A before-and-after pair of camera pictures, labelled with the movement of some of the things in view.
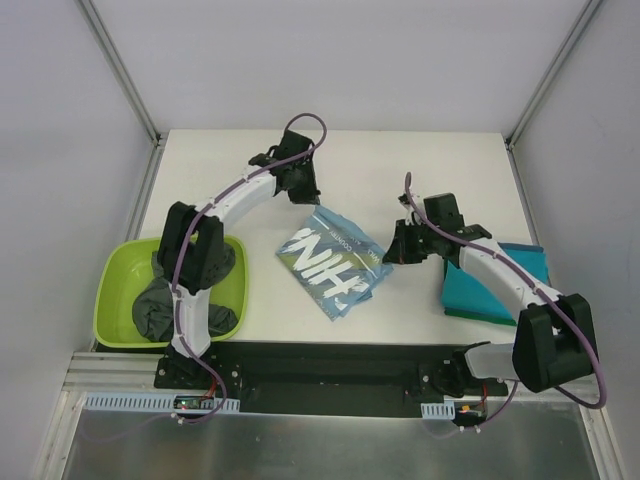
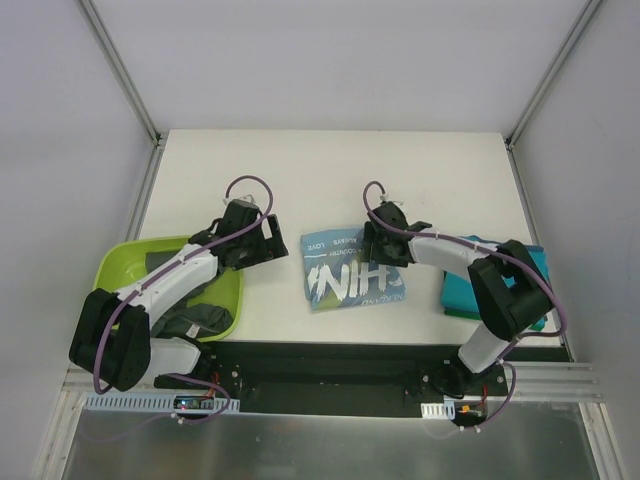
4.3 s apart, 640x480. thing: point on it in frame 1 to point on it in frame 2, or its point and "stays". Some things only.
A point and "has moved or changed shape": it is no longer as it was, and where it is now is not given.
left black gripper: [302, 185] to [261, 245]
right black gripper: [403, 243] to [377, 245]
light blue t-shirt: [334, 262] has moved or changed shape
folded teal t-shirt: [461, 291] stays
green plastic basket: [121, 266] stays
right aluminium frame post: [588, 9] stays
